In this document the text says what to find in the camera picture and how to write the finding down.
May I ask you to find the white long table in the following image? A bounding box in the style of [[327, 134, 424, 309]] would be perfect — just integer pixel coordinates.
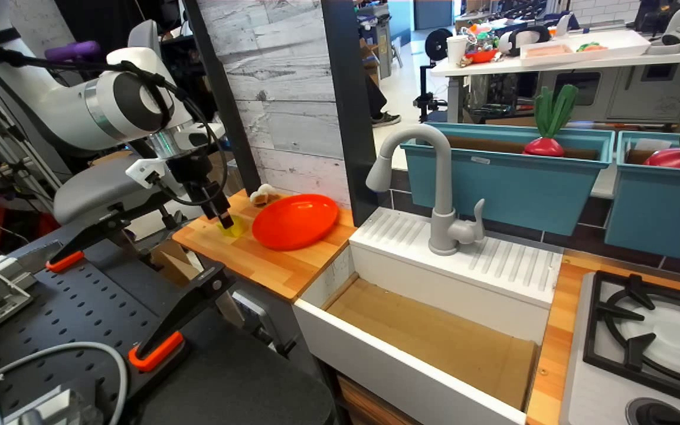
[[430, 31, 680, 125]]

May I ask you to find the grey cable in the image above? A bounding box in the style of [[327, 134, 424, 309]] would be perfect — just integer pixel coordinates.
[[0, 338, 132, 425]]

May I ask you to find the black perforated board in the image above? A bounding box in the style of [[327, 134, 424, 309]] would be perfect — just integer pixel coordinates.
[[0, 233, 339, 425]]

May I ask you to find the black clamp with orange handle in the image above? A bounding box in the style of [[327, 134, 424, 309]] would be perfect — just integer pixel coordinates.
[[42, 197, 170, 277], [126, 265, 237, 376]]

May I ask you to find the toy stove with black grates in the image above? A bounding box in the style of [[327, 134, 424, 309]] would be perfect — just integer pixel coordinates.
[[559, 270, 680, 425]]

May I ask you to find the black frame post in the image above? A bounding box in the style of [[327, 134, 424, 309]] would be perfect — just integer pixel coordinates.
[[319, 0, 380, 229], [180, 0, 265, 197]]

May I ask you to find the orange plastic bowl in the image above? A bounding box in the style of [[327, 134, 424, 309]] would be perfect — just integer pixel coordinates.
[[250, 192, 343, 253]]

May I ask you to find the teal planter box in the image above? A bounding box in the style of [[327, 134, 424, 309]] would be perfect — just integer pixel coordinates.
[[400, 121, 620, 239], [602, 127, 680, 270]]

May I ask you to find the grey wood-pattern backdrop panel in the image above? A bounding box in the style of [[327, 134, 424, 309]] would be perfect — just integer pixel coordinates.
[[197, 0, 353, 207]]

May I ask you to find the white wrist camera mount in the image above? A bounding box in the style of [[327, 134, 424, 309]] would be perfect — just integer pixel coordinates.
[[124, 154, 180, 192]]

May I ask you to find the yellow cube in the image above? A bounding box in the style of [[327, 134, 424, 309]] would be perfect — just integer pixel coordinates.
[[223, 219, 250, 243]]

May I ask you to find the black round roll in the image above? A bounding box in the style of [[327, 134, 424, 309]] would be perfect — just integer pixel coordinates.
[[424, 25, 457, 63]]

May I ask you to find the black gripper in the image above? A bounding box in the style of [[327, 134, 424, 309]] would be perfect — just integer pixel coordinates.
[[163, 141, 238, 233]]

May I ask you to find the wooden stove counter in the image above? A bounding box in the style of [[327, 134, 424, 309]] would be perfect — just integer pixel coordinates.
[[525, 247, 680, 425]]

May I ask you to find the person in grey hoodie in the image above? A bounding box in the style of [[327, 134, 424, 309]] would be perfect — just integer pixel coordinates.
[[365, 46, 405, 127]]

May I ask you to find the white toy sink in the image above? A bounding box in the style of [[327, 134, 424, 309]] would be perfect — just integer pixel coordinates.
[[290, 206, 565, 425]]

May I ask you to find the small white round toy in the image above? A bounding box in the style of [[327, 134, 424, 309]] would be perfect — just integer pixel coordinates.
[[248, 182, 284, 211]]

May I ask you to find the grey toy faucet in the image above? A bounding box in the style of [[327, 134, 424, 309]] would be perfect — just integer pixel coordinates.
[[365, 123, 490, 258]]

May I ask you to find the red bowl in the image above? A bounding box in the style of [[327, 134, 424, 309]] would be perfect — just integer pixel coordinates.
[[465, 46, 500, 66]]

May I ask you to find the wooden toy kitchen counter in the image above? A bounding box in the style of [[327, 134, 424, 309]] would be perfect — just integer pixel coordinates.
[[170, 186, 360, 305]]

